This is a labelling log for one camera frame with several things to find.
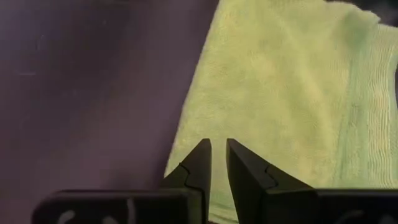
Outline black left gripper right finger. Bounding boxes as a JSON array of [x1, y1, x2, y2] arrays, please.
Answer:
[[226, 138, 398, 224]]

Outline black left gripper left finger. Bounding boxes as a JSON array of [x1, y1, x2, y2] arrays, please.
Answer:
[[30, 138, 213, 224]]

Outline green microfiber towel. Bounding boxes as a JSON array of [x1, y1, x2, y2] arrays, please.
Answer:
[[164, 0, 398, 224]]

